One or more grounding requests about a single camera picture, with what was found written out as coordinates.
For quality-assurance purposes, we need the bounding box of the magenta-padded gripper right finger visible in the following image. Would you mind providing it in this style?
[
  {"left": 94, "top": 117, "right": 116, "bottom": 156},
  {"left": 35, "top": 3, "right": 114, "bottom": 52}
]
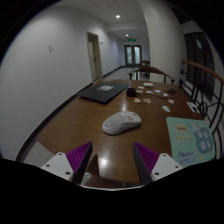
[{"left": 132, "top": 141, "right": 184, "bottom": 186}]

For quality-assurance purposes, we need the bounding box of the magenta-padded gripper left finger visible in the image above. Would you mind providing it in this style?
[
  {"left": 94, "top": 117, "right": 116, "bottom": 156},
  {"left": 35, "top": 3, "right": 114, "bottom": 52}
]
[{"left": 40, "top": 141, "right": 94, "bottom": 185}]

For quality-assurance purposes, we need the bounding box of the white perforated computer mouse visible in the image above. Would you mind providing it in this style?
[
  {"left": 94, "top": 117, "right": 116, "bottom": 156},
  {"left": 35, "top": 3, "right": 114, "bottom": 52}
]
[{"left": 101, "top": 110, "right": 143, "bottom": 136}]

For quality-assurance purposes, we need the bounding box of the green cartoon print mouse pad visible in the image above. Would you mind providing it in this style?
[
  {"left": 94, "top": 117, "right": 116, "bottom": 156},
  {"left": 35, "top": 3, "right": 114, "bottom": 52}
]
[{"left": 165, "top": 116, "right": 216, "bottom": 168}]

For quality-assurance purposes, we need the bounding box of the white paper card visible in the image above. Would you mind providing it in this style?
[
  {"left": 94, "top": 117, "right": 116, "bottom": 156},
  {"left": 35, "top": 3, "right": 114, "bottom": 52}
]
[{"left": 186, "top": 101, "right": 200, "bottom": 114}]

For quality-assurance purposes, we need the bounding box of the small black box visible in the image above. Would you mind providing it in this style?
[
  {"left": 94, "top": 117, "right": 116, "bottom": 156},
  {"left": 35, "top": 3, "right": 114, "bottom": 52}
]
[{"left": 126, "top": 87, "right": 137, "bottom": 98}]

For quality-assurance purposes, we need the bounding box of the closed black laptop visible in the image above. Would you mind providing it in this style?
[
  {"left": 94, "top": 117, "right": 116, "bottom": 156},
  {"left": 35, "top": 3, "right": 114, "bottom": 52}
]
[{"left": 76, "top": 81, "right": 132, "bottom": 105}]

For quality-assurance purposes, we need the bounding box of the brown wooden armchair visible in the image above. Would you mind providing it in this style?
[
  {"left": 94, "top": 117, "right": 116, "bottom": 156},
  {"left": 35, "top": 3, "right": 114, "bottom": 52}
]
[{"left": 128, "top": 66, "right": 176, "bottom": 85}]

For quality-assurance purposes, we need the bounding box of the black railing with wooden handrail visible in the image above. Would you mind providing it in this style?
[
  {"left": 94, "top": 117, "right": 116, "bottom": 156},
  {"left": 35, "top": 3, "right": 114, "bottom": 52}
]
[{"left": 178, "top": 59, "right": 224, "bottom": 161}]

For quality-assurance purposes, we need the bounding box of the dark framed window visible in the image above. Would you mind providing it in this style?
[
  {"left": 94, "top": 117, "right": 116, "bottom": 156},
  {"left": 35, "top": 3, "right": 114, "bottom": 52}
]
[{"left": 184, "top": 31, "right": 216, "bottom": 101}]

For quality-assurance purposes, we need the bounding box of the beige side door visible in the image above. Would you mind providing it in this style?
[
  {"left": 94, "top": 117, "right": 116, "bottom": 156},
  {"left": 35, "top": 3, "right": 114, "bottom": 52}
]
[{"left": 86, "top": 31, "right": 104, "bottom": 82}]

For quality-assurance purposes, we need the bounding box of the glazed double door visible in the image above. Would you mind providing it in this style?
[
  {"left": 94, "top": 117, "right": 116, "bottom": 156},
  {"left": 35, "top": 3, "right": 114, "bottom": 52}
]
[{"left": 123, "top": 44, "right": 143, "bottom": 67}]

